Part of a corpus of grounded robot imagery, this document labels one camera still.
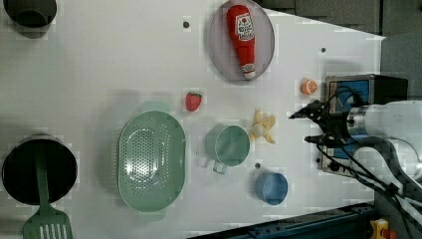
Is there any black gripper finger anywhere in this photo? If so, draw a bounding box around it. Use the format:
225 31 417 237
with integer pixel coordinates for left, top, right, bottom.
305 134 327 144
290 101 322 120

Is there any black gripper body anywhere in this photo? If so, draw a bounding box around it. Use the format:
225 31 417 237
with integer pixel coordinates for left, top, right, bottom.
315 102 350 146

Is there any yellow plush peeled banana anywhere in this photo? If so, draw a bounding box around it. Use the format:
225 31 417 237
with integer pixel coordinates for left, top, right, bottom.
249 109 276 144

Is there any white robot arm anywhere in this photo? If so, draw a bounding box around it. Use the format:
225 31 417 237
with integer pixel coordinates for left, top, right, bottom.
292 101 421 220

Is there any black toaster oven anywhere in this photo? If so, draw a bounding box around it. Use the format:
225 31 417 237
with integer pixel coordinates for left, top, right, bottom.
320 75 408 177

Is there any orange slice toy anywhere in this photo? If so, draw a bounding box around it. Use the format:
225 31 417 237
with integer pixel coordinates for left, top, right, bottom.
301 79 318 95

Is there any blue cup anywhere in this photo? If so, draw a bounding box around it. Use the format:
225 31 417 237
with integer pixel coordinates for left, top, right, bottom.
255 171 289 205

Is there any green measuring cup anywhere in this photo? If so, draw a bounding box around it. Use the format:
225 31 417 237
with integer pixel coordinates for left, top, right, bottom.
197 123 250 174

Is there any grey oval plate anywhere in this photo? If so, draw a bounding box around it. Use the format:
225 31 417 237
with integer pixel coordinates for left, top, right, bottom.
208 0 275 83

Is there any red plush ketchup bottle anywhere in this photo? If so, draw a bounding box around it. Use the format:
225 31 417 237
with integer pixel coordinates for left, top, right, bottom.
226 5 256 80

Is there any red toy strawberry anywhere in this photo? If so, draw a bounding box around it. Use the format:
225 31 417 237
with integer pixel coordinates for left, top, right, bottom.
185 93 202 112

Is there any green colander basket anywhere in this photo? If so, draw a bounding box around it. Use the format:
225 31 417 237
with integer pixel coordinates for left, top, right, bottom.
116 102 186 221

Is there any green plastic spatula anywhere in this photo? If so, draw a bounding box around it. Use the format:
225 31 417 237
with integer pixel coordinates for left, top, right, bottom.
23 147 74 239

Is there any dark grey cylindrical cup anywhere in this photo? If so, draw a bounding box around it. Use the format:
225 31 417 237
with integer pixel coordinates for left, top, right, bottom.
2 0 58 28

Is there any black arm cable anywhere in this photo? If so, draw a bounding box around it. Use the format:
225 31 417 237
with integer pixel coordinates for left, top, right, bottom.
315 87 422 227

